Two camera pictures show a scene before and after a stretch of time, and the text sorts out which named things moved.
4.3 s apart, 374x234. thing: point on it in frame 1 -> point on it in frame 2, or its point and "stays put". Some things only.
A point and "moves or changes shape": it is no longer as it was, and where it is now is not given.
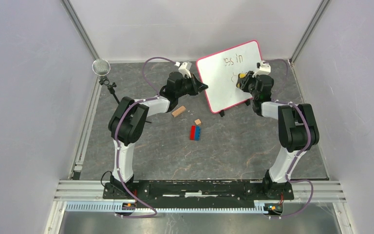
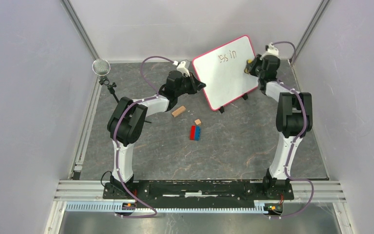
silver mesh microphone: [101, 67] stays put
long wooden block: [178, 111] stays put
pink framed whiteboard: [220, 71] moves or changes shape
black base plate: [198, 194] stays put
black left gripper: [196, 86] stays put
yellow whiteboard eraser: [241, 75] -> [246, 70]
